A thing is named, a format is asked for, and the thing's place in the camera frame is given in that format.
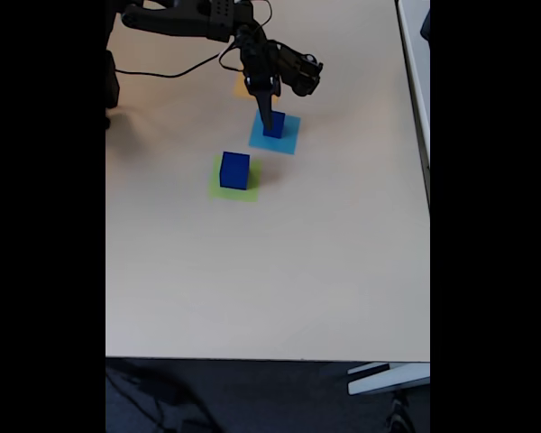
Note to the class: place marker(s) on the medium blue cube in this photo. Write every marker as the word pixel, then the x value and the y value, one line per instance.
pixel 277 126

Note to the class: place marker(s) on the light blue paper square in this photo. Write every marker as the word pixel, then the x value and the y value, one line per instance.
pixel 290 140

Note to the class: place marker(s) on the orange paper square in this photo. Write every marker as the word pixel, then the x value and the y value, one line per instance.
pixel 240 88

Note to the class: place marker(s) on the large blue cube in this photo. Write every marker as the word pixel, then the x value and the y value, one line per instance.
pixel 233 171

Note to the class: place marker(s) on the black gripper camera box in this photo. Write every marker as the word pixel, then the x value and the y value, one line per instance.
pixel 302 72

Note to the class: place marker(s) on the white neighbouring table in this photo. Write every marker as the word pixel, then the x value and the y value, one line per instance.
pixel 415 67

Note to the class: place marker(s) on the green paper square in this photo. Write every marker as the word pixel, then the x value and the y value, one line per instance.
pixel 216 191

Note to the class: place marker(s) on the white table foot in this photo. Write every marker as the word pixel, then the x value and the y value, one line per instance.
pixel 387 379

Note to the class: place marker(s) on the dark blue object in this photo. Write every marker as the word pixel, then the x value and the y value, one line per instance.
pixel 426 27

